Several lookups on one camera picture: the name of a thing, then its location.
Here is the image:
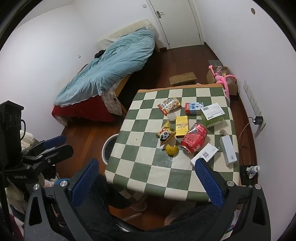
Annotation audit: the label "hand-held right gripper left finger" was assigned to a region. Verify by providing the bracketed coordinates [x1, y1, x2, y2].
[23, 159, 100, 241]

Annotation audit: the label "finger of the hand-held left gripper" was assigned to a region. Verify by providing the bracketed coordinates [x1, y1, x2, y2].
[23, 145, 74, 172]
[22, 135, 67, 158]

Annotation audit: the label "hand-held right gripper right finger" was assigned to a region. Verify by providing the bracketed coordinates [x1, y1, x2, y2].
[194, 159, 271, 241]

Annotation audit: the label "green and white box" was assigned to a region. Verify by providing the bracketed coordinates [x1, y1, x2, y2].
[200, 103, 225, 128]

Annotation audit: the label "white rimmed trash bin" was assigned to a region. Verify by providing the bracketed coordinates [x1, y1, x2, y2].
[102, 135, 119, 165]

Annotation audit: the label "white box with label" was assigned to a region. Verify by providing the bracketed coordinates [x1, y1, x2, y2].
[190, 143, 220, 167]

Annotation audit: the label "black box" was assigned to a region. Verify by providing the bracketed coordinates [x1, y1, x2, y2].
[239, 164, 255, 186]

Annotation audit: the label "long white box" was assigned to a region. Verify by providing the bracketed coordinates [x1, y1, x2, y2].
[219, 135, 239, 166]

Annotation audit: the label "person's dark fleece trousers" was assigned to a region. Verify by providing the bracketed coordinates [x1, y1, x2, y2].
[67, 173, 234, 241]

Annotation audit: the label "red bed sheet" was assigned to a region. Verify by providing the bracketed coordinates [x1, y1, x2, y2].
[51, 95, 116, 123]

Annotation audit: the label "white spray bottle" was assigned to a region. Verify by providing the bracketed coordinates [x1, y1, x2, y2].
[246, 165, 261, 179]

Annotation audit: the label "red soda can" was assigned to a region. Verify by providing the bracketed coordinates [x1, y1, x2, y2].
[180, 123, 208, 154]

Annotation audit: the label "white slipper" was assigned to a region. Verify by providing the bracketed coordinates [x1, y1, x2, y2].
[164, 206, 186, 226]
[130, 200, 149, 212]

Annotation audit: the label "yellow lemon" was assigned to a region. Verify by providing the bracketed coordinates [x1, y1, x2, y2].
[165, 144, 179, 157]

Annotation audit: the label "panda snack bag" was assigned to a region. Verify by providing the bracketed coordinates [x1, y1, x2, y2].
[157, 128, 176, 147]

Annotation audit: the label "yellow flat box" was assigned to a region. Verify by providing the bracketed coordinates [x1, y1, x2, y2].
[175, 116, 189, 136]

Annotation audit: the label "green checkered tablecloth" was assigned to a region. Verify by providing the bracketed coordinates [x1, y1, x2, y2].
[105, 84, 240, 203]

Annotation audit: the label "beige patterned blanket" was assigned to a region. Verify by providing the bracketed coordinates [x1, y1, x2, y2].
[102, 89, 123, 115]

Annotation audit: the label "blue and red milk carton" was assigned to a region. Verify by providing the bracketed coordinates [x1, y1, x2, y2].
[184, 102, 204, 115]

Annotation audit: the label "orange cracker packet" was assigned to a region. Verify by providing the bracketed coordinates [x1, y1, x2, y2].
[158, 97, 181, 115]

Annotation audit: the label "wooden bed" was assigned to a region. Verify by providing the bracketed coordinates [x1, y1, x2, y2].
[51, 19, 161, 127]

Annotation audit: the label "light blue duvet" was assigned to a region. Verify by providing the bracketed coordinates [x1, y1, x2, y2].
[55, 27, 156, 107]

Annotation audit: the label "pink plush toy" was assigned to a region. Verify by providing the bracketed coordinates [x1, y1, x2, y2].
[208, 65, 237, 98]

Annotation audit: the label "cardboard box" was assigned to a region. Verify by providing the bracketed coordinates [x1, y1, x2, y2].
[206, 60, 238, 96]

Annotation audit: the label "cream mattress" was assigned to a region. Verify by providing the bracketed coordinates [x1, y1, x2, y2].
[99, 19, 154, 44]

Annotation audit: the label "white door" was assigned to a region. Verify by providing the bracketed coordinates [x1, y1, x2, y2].
[148, 0, 204, 49]

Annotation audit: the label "thin charger cable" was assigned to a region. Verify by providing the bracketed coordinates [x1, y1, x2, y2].
[238, 117, 255, 149]

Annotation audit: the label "white wall socket panel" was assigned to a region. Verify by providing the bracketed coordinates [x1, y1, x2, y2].
[243, 80, 266, 132]

